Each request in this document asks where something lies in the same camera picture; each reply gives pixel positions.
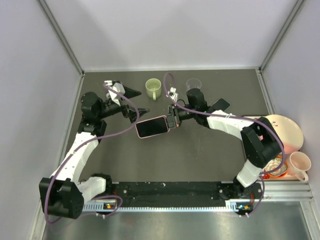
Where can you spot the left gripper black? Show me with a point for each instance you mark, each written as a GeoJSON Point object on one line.
{"type": "Point", "coordinates": [132, 113]}

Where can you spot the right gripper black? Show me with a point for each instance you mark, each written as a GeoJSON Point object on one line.
{"type": "Point", "coordinates": [173, 118]}

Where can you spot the dark phone blue edge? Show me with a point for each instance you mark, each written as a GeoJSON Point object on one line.
{"type": "Point", "coordinates": [220, 104]}

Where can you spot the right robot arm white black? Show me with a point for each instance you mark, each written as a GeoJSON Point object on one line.
{"type": "Point", "coordinates": [259, 139]}

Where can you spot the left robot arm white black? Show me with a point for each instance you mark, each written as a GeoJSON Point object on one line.
{"type": "Point", "coordinates": [62, 194]}

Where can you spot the green mug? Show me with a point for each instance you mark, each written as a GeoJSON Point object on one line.
{"type": "Point", "coordinates": [153, 88]}

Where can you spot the clear glass tumbler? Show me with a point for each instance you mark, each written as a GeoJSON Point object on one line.
{"type": "Point", "coordinates": [193, 83]}

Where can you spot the orange patterned bowl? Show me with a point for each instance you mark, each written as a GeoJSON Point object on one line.
{"type": "Point", "coordinates": [273, 164]}

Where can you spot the pink white plate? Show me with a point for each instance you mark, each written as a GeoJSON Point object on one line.
{"type": "Point", "coordinates": [288, 131]}

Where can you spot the white tray with strawberries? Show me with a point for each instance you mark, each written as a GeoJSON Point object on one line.
{"type": "Point", "coordinates": [292, 138]}

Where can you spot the pink mug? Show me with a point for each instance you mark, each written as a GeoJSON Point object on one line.
{"type": "Point", "coordinates": [298, 164]}

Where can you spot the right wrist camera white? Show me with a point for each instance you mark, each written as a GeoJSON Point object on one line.
{"type": "Point", "coordinates": [172, 93]}

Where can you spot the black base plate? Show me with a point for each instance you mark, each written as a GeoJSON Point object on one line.
{"type": "Point", "coordinates": [181, 194]}

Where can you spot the light blue cable duct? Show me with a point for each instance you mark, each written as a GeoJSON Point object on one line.
{"type": "Point", "coordinates": [109, 205]}

